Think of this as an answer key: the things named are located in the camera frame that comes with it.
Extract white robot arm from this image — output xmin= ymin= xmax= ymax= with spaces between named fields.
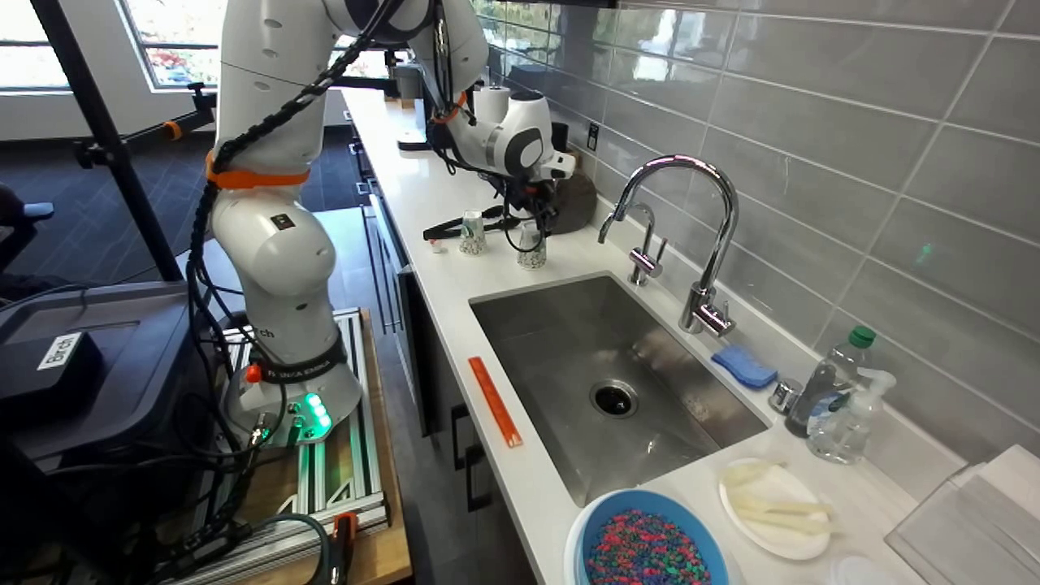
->
xmin=202 ymin=0 xmax=576 ymax=442

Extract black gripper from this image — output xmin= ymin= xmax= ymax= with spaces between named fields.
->
xmin=503 ymin=179 xmax=553 ymax=233

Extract orange strip on counter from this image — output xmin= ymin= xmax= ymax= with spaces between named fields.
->
xmin=469 ymin=358 xmax=524 ymax=450

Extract stainless steel sink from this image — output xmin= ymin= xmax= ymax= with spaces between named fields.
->
xmin=471 ymin=275 xmax=766 ymax=503

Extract tall chrome faucet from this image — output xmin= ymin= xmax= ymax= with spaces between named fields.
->
xmin=595 ymin=154 xmax=745 ymax=343

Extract blue bowl with beads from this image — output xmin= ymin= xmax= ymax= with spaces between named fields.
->
xmin=569 ymin=488 xmax=730 ymax=585

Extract black case with label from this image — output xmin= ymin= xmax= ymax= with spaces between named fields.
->
xmin=0 ymin=331 xmax=102 ymax=428

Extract small chrome faucet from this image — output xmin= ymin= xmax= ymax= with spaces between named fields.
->
xmin=631 ymin=204 xmax=667 ymax=286

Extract blue sponge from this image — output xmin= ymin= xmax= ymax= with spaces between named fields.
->
xmin=711 ymin=346 xmax=776 ymax=391

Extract white plate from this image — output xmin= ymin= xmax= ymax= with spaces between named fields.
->
xmin=714 ymin=458 xmax=831 ymax=562

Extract black tripod pole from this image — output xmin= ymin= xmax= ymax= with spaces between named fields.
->
xmin=30 ymin=0 xmax=180 ymax=284

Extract clear spray bottle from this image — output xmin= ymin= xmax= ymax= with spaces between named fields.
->
xmin=807 ymin=366 xmax=895 ymax=465

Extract clear soap bottle green cap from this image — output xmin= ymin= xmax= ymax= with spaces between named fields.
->
xmin=783 ymin=326 xmax=876 ymax=442

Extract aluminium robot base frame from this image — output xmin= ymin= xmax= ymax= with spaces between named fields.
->
xmin=173 ymin=309 xmax=389 ymax=585

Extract black scissors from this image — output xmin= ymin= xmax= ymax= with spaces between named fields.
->
xmin=421 ymin=204 xmax=519 ymax=240

